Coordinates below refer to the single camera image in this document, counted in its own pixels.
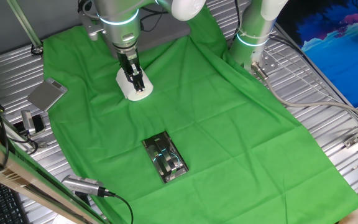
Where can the small silver camera on mount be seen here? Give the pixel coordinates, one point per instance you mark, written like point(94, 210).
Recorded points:
point(27, 121)

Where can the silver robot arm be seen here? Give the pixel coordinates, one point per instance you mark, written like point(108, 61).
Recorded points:
point(120, 31)

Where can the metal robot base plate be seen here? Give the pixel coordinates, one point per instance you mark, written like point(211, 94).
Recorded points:
point(269, 63)

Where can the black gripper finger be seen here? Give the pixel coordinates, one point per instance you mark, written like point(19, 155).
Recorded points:
point(137, 77)

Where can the blue painted picture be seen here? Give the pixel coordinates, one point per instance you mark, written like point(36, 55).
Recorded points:
point(337, 56)

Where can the black camera stand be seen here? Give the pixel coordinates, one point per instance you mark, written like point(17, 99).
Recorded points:
point(82, 197)

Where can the aluminium frame strut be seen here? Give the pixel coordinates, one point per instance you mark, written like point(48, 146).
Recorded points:
point(23, 21)

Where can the grey flat pad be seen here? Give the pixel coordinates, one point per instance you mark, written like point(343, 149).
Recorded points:
point(166, 34)

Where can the silver digital kitchen scale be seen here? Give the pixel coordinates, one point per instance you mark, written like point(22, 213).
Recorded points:
point(45, 95)

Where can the aluminium frame bar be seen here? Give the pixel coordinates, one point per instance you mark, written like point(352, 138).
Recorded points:
point(11, 174)

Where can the black clamp bracket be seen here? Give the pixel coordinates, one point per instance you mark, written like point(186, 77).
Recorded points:
point(38, 123)

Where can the green cloth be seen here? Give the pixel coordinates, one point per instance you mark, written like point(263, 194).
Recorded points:
point(228, 140)

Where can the silver ribbed camera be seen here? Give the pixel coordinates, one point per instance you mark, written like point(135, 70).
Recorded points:
point(82, 185)

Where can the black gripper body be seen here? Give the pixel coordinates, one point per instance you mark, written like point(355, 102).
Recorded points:
point(124, 60)

